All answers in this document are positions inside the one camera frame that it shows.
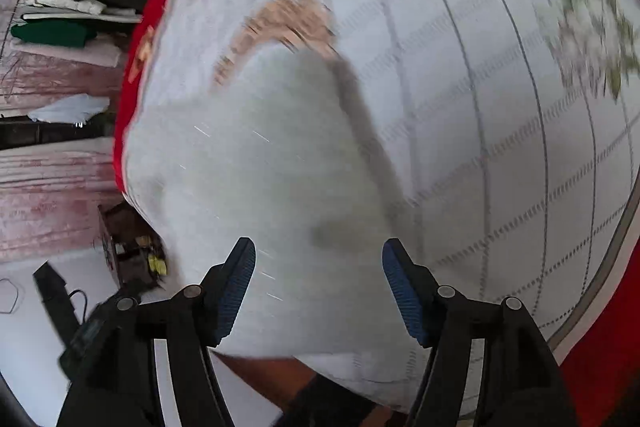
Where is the white fuzzy jacket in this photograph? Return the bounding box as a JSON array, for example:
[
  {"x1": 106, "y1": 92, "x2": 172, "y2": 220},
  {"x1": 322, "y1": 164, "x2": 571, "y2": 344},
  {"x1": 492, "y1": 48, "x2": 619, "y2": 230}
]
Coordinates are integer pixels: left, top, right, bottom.
[{"x1": 122, "y1": 44, "x2": 426, "y2": 358}]

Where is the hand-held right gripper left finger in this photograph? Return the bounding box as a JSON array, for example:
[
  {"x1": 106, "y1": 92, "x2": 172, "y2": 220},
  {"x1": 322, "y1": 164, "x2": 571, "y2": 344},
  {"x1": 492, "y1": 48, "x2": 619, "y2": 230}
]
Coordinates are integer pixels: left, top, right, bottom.
[{"x1": 55, "y1": 236, "x2": 258, "y2": 427}]

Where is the white crumpled cloth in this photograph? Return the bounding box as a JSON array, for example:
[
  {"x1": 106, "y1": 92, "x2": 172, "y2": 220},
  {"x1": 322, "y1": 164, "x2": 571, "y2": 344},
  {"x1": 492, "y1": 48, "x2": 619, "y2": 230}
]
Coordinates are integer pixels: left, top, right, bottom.
[{"x1": 27, "y1": 93, "x2": 112, "y2": 126}]

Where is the red floral blanket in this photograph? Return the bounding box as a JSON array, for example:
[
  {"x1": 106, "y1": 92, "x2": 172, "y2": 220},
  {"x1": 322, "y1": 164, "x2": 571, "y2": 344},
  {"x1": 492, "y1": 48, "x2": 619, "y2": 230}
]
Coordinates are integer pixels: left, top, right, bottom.
[{"x1": 112, "y1": 0, "x2": 640, "y2": 419}]

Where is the brown wooden box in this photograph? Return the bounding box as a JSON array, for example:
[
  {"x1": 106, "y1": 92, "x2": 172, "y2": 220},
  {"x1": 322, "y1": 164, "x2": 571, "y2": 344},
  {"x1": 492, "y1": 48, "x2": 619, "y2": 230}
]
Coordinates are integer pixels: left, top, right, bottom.
[{"x1": 97, "y1": 202, "x2": 168, "y2": 292}]

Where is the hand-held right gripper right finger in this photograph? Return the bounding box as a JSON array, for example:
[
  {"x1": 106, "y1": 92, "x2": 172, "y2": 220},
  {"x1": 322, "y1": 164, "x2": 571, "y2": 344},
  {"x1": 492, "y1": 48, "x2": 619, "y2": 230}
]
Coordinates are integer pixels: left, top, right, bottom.
[{"x1": 381, "y1": 237, "x2": 577, "y2": 427}]

